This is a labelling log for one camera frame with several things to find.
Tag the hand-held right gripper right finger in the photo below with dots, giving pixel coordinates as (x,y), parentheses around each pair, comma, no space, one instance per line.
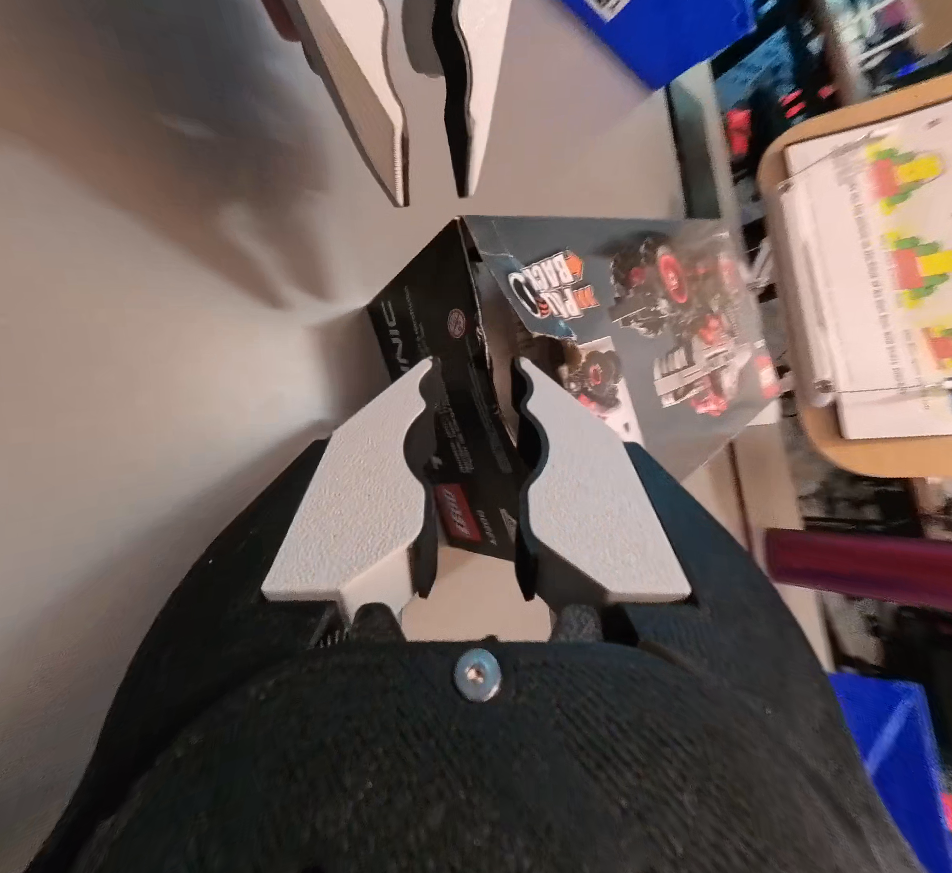
(595,516)

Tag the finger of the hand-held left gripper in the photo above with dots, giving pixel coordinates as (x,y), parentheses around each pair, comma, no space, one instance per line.
(335,32)
(487,32)

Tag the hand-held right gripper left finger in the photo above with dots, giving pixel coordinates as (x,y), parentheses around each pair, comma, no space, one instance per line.
(357,501)

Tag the black toy truck set box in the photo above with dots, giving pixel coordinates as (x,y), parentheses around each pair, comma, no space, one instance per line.
(439,315)

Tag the blue plastic bin with tag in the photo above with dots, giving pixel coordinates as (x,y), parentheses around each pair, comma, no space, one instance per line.
(669,32)

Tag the maroon cylinder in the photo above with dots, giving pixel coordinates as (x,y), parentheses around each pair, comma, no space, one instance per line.
(855,568)

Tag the wooden clipboard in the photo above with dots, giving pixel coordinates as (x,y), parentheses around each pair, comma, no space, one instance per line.
(877,458)

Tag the printed instruction sheet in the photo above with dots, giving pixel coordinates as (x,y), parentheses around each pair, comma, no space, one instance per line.
(855,278)

